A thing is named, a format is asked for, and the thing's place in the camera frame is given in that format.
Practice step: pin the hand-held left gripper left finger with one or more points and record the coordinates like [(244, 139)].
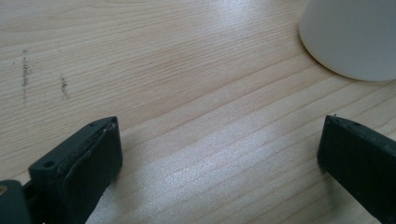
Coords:
[(84, 168)]

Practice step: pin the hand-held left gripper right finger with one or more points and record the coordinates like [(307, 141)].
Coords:
[(361, 161)]

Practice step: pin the white round plate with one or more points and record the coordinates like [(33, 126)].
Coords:
[(351, 34)]

